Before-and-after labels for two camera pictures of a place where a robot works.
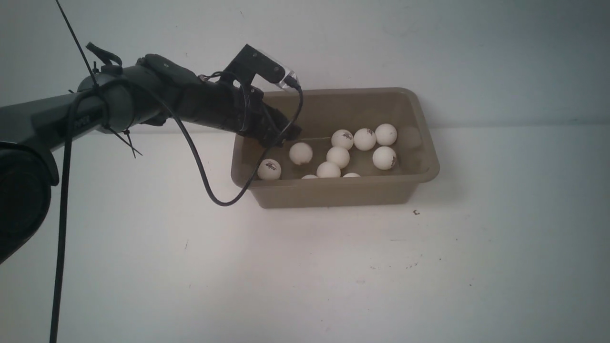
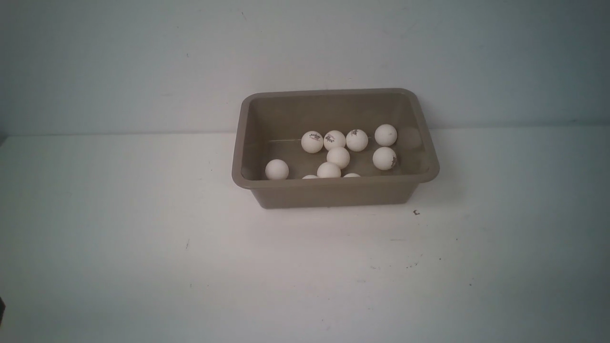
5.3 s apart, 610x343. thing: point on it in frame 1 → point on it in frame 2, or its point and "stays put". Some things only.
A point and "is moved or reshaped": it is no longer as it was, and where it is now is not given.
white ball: x=328 y=169 stays put
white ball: x=342 y=137 is moved or reshaped
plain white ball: x=384 y=158 stays put
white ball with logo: x=269 y=169 → x=312 y=141
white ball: x=364 y=139 is moved or reshaped
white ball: x=339 y=156 stays put
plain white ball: x=300 y=153 → x=276 y=169
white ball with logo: x=386 y=134 stays put
